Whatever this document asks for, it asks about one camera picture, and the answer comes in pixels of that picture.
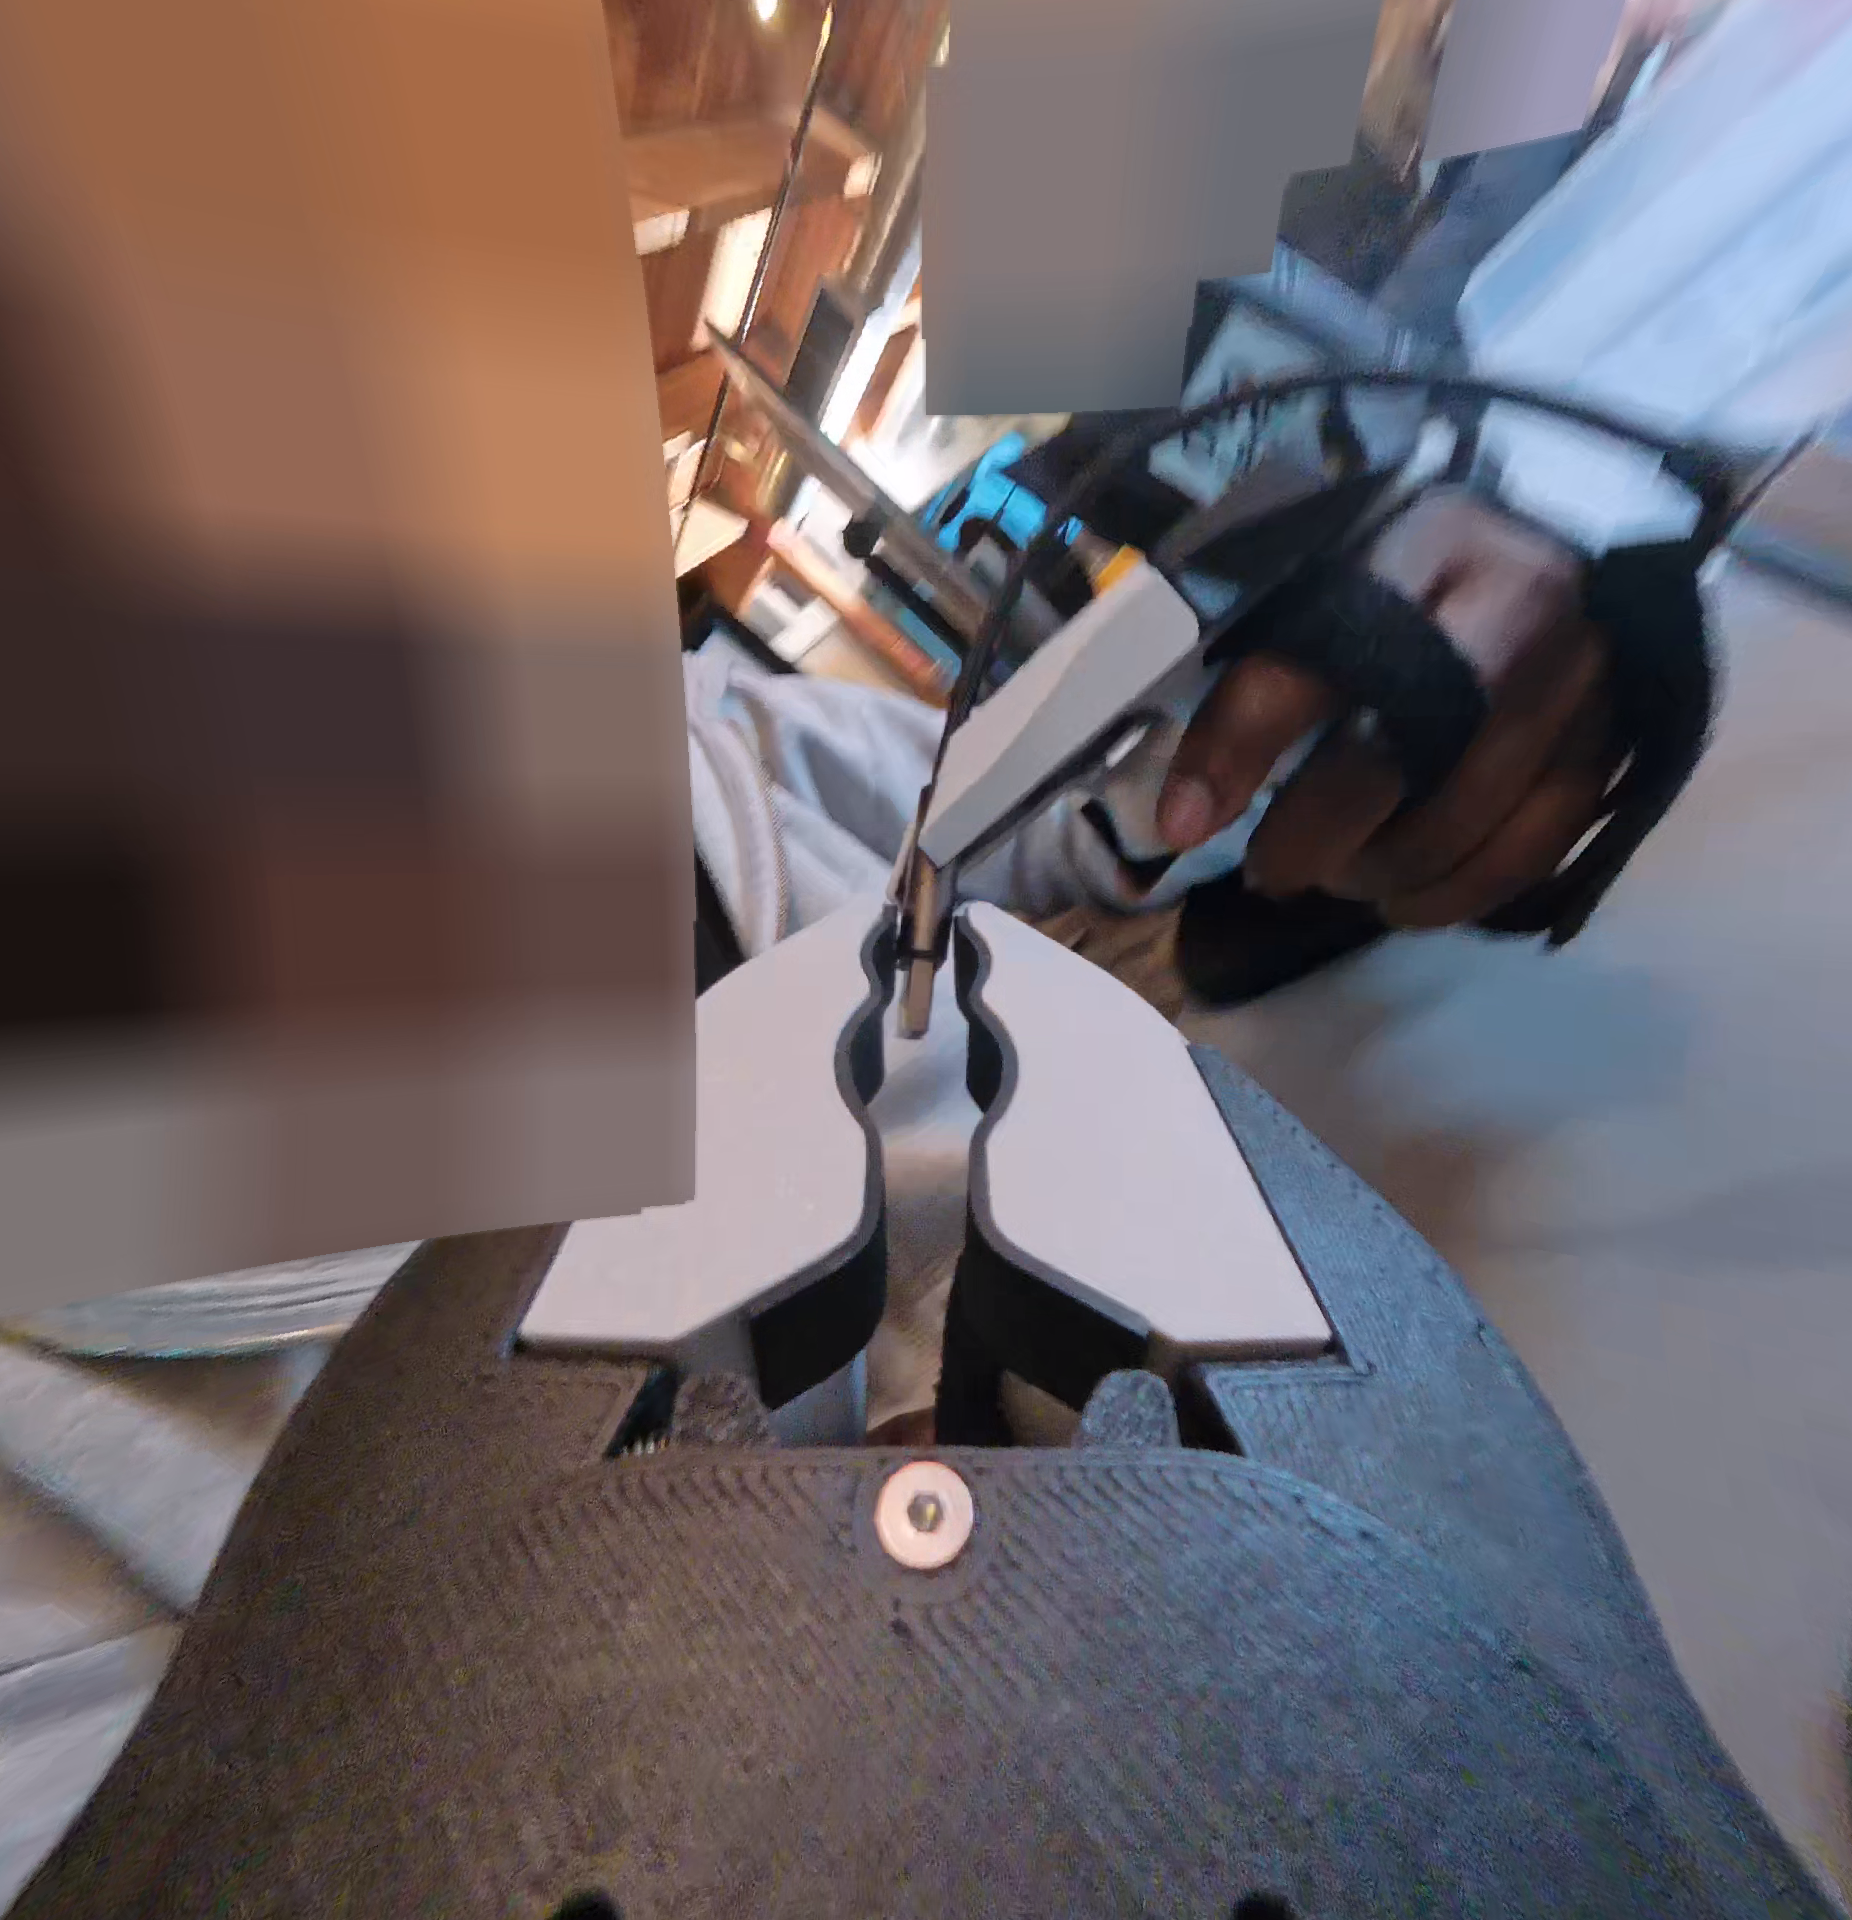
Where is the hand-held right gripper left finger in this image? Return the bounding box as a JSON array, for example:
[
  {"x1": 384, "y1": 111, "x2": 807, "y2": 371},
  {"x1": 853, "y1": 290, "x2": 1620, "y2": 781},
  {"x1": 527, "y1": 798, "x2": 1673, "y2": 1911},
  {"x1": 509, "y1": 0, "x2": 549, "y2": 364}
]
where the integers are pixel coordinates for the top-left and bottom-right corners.
[{"x1": 520, "y1": 904, "x2": 891, "y2": 1410}]

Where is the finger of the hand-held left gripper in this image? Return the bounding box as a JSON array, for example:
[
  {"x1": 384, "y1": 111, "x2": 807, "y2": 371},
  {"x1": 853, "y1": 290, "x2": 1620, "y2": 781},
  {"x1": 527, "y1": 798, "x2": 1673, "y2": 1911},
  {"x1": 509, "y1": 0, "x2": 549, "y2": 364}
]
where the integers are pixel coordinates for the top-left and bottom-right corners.
[{"x1": 912, "y1": 567, "x2": 1211, "y2": 870}]

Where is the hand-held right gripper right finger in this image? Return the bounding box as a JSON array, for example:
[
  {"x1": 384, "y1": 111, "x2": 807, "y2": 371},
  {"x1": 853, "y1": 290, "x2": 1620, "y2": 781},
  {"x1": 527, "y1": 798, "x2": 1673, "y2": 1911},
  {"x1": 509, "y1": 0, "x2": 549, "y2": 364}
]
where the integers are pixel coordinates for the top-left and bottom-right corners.
[{"x1": 939, "y1": 904, "x2": 1338, "y2": 1445}]

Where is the black usb cable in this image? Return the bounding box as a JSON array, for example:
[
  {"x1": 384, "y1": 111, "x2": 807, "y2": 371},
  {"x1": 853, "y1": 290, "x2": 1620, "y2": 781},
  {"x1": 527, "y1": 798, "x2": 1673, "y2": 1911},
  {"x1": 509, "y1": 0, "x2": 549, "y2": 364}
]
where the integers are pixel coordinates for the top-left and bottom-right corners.
[{"x1": 891, "y1": 371, "x2": 1753, "y2": 1042}]

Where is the person's left hand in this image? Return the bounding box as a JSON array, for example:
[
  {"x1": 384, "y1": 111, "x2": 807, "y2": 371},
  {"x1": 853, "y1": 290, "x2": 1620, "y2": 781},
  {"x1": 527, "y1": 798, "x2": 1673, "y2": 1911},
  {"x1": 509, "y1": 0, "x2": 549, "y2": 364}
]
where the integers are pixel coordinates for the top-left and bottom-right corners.
[{"x1": 1159, "y1": 512, "x2": 1622, "y2": 934}]

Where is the blue object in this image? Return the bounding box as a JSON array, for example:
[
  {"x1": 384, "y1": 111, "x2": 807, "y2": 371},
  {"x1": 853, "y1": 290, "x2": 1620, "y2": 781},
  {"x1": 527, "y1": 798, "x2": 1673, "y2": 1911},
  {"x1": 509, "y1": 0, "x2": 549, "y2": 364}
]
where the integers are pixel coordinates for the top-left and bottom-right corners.
[{"x1": 933, "y1": 434, "x2": 1083, "y2": 558}]

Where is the grey sweatshirt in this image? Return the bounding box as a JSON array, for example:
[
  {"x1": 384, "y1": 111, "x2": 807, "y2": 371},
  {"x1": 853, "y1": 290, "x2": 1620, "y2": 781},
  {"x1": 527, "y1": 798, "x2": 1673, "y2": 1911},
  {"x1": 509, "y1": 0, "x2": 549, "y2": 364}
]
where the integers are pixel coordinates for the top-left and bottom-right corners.
[{"x1": 685, "y1": 644, "x2": 1273, "y2": 992}]

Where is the wooden shelving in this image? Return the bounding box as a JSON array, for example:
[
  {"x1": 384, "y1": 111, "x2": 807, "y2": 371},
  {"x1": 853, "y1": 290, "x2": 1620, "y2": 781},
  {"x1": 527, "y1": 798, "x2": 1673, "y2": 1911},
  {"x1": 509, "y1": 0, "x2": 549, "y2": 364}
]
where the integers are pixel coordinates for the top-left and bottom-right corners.
[{"x1": 624, "y1": 0, "x2": 926, "y2": 708}]

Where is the grey zippered fabric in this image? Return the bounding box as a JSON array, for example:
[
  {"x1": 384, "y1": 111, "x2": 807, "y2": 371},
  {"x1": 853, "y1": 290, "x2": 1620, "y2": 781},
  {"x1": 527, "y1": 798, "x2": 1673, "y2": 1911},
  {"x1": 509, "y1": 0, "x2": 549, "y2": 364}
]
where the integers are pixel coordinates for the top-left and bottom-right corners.
[{"x1": 0, "y1": 1246, "x2": 420, "y2": 1920}]

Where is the grey metal rail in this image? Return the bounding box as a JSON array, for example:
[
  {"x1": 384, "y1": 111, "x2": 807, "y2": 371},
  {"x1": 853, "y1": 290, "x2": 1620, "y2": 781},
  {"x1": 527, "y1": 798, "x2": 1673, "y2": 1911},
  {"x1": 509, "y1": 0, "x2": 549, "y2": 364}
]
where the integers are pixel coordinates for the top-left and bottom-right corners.
[{"x1": 705, "y1": 320, "x2": 1020, "y2": 642}]

